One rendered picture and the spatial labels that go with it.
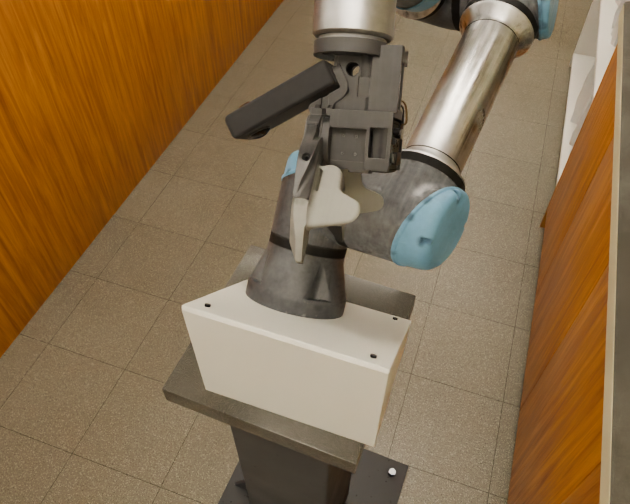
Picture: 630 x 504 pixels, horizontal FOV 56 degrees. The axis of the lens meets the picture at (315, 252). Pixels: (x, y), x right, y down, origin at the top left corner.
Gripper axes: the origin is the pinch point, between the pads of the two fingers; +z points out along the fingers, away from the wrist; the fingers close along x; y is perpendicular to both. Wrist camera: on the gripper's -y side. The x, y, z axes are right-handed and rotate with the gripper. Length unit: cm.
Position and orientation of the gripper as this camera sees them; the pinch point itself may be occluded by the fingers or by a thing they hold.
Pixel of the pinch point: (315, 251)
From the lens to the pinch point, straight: 59.0
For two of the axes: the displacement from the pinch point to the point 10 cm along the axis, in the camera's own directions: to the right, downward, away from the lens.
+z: -0.7, 9.8, 1.7
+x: 2.8, -1.5, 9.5
